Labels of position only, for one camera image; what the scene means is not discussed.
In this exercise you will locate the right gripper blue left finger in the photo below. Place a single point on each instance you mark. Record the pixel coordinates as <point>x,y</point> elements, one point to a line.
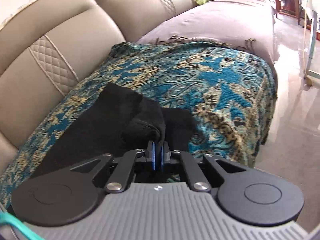
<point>151,154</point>

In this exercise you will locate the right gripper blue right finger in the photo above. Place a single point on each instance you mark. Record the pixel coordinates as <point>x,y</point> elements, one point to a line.
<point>165,156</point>

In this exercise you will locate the black pants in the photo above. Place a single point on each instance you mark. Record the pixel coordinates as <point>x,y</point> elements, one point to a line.
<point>120,120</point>

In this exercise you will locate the blue paisley patterned throw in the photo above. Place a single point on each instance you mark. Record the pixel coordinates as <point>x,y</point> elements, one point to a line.
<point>231,94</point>

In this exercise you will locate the beige leather sofa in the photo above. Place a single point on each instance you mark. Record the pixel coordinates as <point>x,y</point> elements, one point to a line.
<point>49,46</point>

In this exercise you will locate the lavender sofa cover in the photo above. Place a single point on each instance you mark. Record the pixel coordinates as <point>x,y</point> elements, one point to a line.
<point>245,25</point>

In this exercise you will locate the wooden chair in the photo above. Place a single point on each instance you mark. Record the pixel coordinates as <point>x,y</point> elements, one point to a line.
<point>289,8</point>

